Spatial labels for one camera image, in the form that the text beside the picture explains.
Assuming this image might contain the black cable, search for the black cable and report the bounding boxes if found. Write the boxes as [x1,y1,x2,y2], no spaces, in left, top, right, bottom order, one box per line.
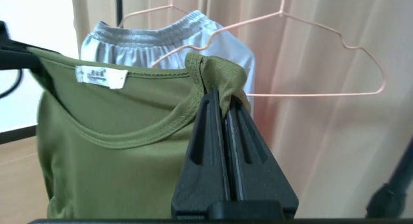
[0,68,24,99]

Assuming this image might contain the pink clothes hanger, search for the pink clothes hanger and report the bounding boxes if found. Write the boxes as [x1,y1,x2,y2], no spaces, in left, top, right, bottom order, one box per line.
[150,0,387,98]
[117,0,191,28]

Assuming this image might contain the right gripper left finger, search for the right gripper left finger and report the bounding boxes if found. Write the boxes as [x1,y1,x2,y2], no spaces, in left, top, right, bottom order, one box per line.
[170,87,230,218]

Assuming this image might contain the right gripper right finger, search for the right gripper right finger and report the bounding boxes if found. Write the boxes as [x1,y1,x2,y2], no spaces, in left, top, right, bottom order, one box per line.
[224,97,299,218]

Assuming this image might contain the pale grey shorts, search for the pale grey shorts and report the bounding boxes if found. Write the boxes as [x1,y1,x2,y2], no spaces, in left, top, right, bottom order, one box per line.
[79,10,256,117]

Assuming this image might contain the black clothes rack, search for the black clothes rack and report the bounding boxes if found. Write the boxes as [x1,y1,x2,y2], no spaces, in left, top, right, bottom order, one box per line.
[114,0,413,218]

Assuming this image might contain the green garment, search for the green garment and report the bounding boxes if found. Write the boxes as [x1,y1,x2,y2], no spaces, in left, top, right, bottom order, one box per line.
[27,46,251,219]

